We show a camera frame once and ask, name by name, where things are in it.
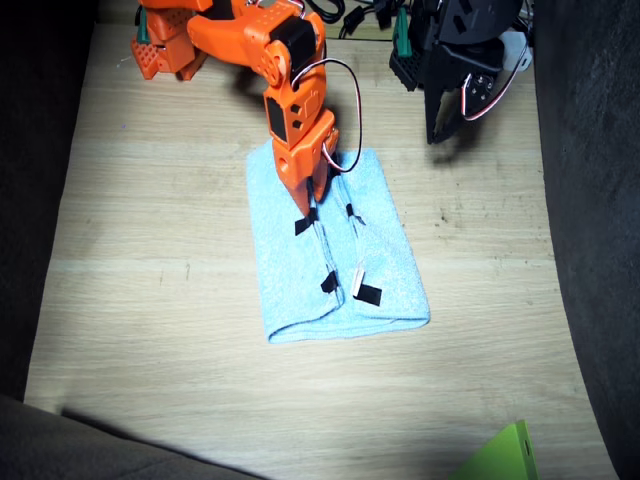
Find light blue towel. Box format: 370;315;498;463
245;147;432;345

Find orange perforated arm base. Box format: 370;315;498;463
130;9;209;82

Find black perforated arm base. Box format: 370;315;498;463
388;47;424;93

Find lime green plastic wedge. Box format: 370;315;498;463
447;419;541;480

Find red white servo cable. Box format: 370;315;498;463
459;69;521;123
292;58;363;174

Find white plastic bracket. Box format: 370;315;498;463
502;32;534;74

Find black cable with plug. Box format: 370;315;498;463
338;0;396;40

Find black coiled cable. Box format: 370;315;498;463
304;0;347;25

